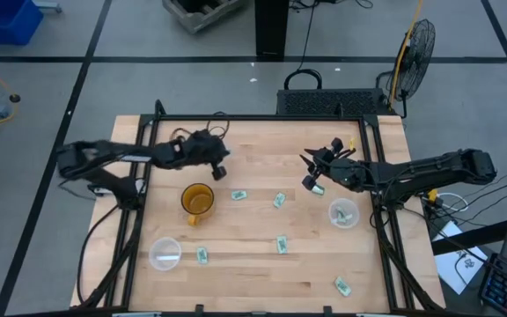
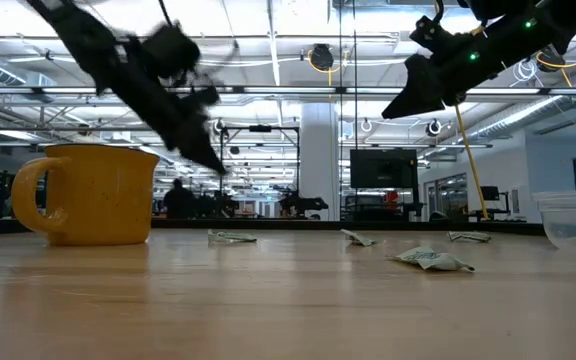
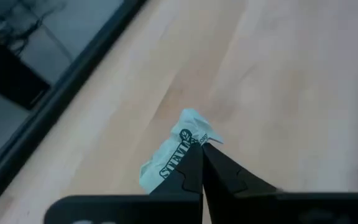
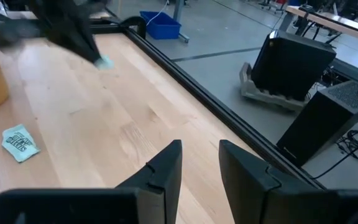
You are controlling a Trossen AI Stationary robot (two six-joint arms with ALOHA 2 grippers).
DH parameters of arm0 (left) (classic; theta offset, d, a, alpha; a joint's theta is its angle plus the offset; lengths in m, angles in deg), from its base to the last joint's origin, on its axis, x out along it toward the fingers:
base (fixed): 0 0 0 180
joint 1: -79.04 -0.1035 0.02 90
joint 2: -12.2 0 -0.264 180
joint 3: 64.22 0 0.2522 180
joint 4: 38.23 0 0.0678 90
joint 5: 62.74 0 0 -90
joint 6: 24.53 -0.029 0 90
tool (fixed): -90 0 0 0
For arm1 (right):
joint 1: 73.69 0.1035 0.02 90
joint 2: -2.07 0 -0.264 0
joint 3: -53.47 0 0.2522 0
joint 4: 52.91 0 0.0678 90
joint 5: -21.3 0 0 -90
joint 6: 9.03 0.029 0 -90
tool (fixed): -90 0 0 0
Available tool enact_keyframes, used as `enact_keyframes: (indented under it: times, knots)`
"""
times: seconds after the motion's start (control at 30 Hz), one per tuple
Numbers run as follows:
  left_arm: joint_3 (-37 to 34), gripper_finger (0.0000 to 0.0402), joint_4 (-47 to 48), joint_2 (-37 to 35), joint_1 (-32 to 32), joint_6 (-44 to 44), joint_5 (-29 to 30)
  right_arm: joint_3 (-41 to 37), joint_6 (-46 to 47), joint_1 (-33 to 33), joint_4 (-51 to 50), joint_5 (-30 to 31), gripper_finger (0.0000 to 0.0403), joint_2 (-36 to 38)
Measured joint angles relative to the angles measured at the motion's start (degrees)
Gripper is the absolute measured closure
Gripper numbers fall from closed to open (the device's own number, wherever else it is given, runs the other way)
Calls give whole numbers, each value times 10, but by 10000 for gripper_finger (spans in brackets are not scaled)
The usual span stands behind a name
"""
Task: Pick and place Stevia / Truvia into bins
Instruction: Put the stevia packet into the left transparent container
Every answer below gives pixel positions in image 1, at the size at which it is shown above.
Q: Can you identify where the black looped floor cable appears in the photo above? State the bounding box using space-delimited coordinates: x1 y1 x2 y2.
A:
283 0 324 92

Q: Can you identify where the white paper sheet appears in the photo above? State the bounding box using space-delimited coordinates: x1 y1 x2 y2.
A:
432 219 490 296

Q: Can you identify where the grey wooden pallet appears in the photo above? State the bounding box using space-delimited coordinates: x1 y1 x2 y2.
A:
161 0 248 35

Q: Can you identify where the black floor fan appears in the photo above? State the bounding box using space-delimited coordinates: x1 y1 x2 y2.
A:
376 18 437 120

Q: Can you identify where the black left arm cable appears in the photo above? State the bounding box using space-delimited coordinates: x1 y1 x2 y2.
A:
76 203 121 306

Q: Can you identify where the brown cable loop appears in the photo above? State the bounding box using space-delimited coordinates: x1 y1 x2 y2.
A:
168 111 231 143

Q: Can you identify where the black upright column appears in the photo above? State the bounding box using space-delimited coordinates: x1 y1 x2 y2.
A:
254 0 290 62

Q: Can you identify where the clear plastic bowl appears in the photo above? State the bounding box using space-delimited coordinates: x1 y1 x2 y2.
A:
327 197 361 230

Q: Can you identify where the white coiled cable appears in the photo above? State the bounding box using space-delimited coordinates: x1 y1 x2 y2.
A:
437 191 470 213

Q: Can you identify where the black metal beam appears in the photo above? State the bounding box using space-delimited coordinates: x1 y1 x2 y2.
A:
430 212 507 257

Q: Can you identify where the yellow mug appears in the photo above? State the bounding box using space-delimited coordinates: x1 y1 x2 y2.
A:
180 182 216 228

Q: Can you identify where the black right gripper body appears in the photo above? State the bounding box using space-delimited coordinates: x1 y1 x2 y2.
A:
321 155 371 193

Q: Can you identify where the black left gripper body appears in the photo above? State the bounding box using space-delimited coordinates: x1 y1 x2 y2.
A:
164 129 231 171

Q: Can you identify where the black cable bundle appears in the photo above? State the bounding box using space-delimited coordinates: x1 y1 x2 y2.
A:
453 164 507 226

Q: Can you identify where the blue plastic bin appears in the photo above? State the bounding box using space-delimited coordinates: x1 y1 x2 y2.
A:
0 0 45 47

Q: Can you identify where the black aluminium table frame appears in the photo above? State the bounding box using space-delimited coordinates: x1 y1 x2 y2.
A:
70 100 446 317

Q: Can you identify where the black perforated computer case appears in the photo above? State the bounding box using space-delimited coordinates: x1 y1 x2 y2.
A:
276 87 392 117

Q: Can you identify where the clear plastic cup left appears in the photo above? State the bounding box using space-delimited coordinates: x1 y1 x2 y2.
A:
148 236 183 272

